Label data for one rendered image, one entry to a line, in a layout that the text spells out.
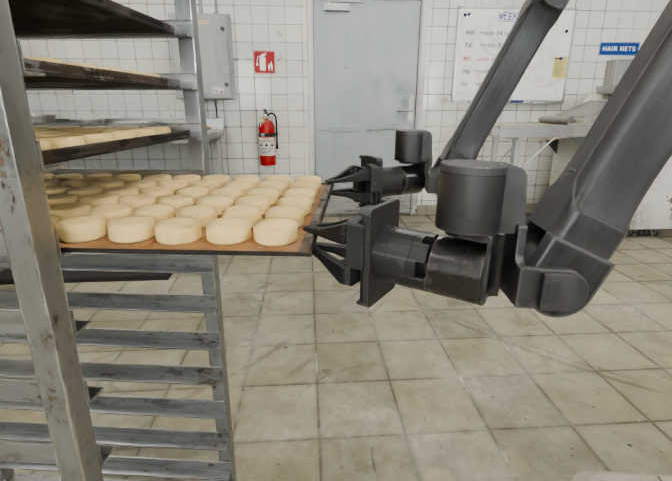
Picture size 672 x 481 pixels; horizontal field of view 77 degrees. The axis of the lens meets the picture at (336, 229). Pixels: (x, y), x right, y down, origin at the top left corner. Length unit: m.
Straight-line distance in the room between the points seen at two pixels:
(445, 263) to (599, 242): 0.12
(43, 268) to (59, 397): 0.15
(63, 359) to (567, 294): 0.49
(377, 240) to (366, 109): 3.86
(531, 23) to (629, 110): 0.48
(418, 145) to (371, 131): 3.45
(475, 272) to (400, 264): 0.07
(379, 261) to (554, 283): 0.15
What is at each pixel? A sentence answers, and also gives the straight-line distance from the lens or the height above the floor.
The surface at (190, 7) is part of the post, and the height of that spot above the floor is 1.27.
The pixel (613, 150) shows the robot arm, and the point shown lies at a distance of 0.40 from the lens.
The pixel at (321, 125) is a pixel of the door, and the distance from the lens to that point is 4.22.
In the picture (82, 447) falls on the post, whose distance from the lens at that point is 0.61.
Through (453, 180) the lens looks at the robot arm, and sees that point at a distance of 0.36.
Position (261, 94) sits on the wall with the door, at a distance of 4.20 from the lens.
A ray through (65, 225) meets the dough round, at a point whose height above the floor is 0.97.
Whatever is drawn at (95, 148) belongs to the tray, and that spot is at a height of 1.05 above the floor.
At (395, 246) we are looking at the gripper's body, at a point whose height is 0.97.
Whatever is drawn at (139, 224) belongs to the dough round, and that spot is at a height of 0.97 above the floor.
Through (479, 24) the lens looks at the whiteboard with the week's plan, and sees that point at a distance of 4.53.
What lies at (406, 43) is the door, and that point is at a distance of 4.35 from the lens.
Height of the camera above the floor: 1.10
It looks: 16 degrees down
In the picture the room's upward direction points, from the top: straight up
